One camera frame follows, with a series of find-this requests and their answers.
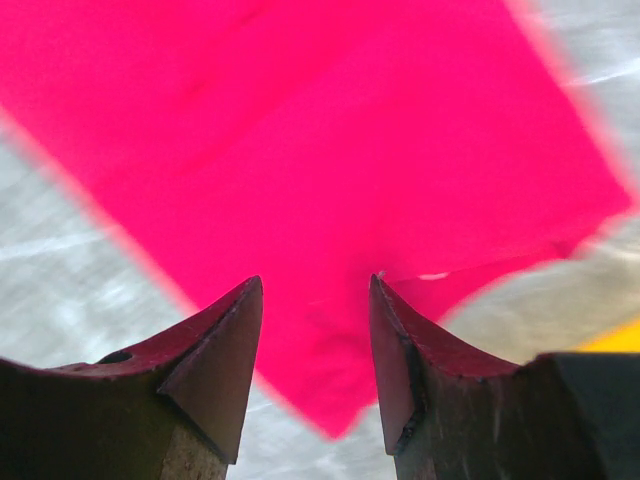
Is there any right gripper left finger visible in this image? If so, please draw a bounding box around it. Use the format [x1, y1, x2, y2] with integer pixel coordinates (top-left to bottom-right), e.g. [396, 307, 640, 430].
[1, 277, 263, 479]

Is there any pink t shirt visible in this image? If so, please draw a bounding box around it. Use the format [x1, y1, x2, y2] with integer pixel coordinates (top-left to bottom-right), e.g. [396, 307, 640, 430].
[1, 1, 635, 438]

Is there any yellow plastic tray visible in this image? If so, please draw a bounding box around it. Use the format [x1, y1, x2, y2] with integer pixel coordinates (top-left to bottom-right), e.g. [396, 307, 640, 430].
[577, 319, 640, 353]

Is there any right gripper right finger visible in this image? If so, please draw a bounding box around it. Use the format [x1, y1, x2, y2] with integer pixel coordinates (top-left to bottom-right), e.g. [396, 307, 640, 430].
[369, 277, 620, 479]

